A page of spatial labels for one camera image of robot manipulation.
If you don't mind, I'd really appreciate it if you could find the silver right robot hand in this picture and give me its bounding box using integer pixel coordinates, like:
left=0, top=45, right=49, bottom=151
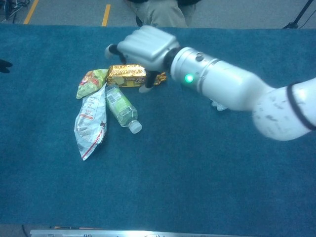
left=104, top=25, right=180, bottom=93

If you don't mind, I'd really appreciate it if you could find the gold foil biscuit package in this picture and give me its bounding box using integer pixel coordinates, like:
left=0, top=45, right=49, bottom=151
left=106, top=64, right=167, bottom=89

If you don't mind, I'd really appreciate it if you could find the clear bottle green label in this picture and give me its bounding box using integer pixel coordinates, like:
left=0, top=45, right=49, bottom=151
left=105, top=84, right=143, bottom=135

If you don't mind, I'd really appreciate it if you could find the yellow green snack bag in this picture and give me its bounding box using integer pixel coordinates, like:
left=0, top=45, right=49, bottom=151
left=76, top=69, right=109, bottom=100

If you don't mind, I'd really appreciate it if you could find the clear bottle red label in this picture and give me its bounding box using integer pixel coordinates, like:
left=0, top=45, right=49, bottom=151
left=210, top=98, right=228, bottom=112

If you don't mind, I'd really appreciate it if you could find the white snack bag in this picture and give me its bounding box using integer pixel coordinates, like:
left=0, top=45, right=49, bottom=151
left=74, top=82, right=108, bottom=161

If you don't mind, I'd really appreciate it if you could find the person in beige trousers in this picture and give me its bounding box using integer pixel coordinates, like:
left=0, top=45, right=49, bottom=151
left=127, top=0, right=197, bottom=28

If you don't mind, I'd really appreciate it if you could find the blue felt table cloth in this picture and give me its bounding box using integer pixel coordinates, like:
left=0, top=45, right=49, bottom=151
left=0, top=23, right=316, bottom=237

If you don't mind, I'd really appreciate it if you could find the black tripod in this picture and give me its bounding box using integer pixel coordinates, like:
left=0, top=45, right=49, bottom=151
left=282, top=0, right=314, bottom=30

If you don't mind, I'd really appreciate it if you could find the black wire frame equipment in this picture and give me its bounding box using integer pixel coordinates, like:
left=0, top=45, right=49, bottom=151
left=0, top=0, right=32, bottom=20

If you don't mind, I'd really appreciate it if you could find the aluminium rail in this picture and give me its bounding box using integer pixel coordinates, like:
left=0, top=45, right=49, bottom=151
left=29, top=229, right=252, bottom=237

